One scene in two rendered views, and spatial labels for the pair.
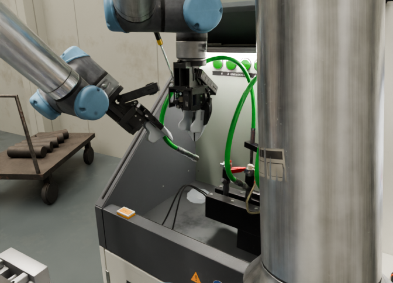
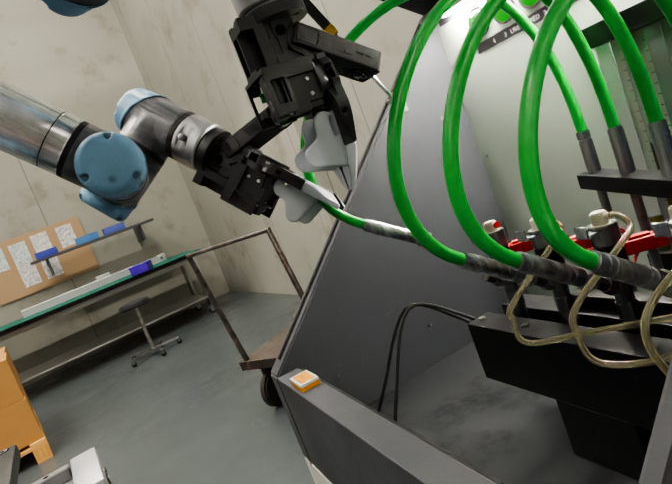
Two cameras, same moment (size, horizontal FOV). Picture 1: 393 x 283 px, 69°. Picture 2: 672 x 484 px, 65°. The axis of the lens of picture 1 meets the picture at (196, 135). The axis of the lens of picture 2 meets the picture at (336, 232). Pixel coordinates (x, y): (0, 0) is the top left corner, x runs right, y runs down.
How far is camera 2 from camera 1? 0.43 m
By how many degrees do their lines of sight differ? 35
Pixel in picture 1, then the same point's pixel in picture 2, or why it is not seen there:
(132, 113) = (240, 173)
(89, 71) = (155, 120)
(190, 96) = (271, 86)
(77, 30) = (359, 104)
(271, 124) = not seen: outside the picture
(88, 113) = (96, 182)
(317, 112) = not seen: outside the picture
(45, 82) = (17, 146)
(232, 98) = not seen: hidden behind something
